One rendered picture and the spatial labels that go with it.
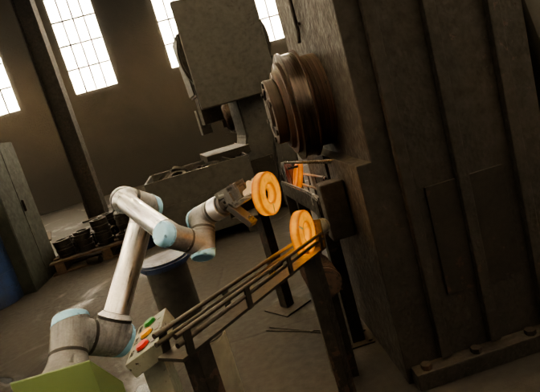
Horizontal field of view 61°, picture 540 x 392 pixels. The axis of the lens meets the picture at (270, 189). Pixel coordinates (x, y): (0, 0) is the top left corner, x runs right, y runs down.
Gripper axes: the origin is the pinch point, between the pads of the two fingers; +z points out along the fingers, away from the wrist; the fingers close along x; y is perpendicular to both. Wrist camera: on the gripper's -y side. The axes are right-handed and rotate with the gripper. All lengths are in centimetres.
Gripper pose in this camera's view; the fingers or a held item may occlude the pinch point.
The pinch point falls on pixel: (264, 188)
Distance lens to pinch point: 160.8
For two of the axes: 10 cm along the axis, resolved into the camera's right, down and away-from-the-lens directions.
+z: 7.4, -4.0, -5.4
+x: 4.5, -2.9, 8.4
